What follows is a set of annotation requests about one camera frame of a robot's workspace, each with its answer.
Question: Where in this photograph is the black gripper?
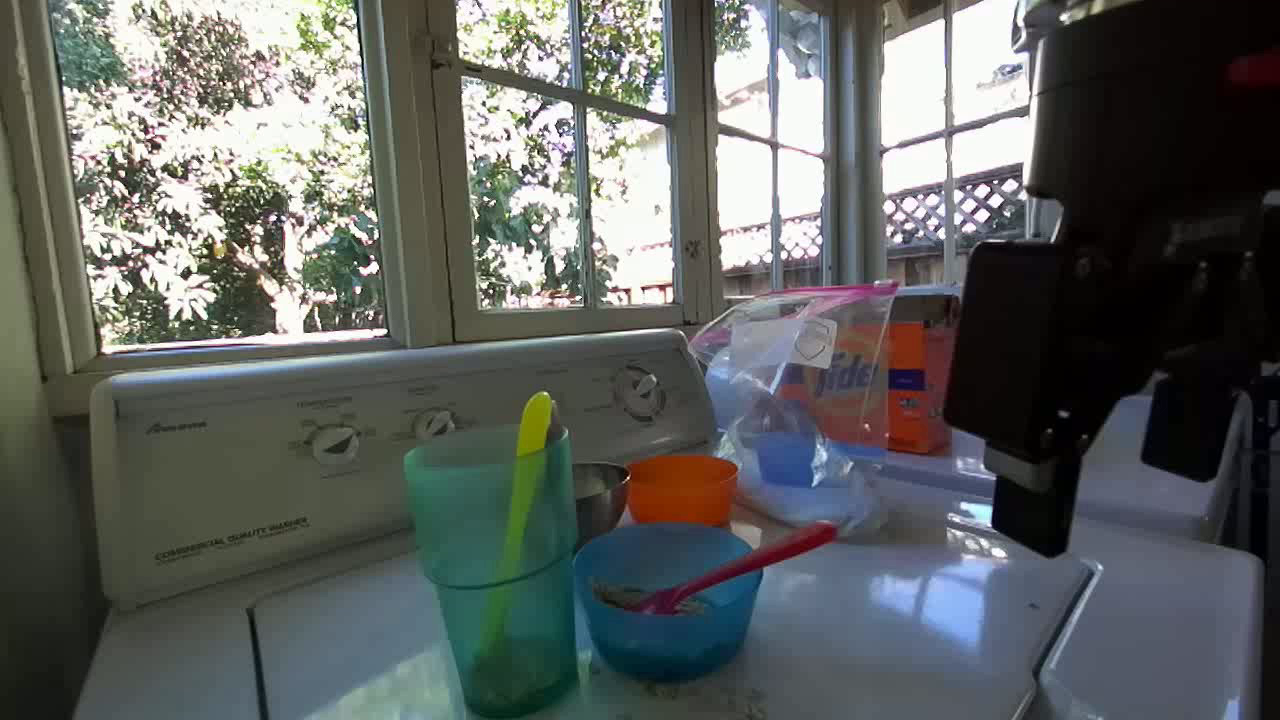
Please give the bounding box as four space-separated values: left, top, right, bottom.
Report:
944 191 1277 555

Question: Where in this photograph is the pink plastic spoon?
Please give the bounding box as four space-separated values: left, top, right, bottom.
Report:
592 523 838 618

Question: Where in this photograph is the orange plastic bowl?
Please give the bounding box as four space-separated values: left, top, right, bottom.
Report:
627 451 734 528

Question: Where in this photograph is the robot arm white silver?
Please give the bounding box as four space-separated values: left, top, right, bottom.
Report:
944 0 1280 555

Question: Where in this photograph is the blue scoop inside bag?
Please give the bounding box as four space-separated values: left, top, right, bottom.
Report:
738 405 817 489

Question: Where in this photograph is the blue plastic bowl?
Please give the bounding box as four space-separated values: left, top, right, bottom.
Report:
575 523 760 682

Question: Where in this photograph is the small metal bowl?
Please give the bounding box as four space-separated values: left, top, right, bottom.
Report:
571 463 627 541

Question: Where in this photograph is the teal translucent plastic cup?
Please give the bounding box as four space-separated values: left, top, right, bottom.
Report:
404 424 575 717

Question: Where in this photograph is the white dryer top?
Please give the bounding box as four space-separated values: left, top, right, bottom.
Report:
875 386 1255 544

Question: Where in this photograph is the orange detergent box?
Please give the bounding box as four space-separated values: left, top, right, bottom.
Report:
801 286 960 455

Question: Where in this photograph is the clear zip plastic bag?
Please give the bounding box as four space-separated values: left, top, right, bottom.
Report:
691 289 883 538

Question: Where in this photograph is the yellow-green plastic spoon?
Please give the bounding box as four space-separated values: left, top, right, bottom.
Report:
478 392 554 656

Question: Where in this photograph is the white washing machine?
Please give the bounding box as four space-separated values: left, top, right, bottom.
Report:
76 333 1263 720

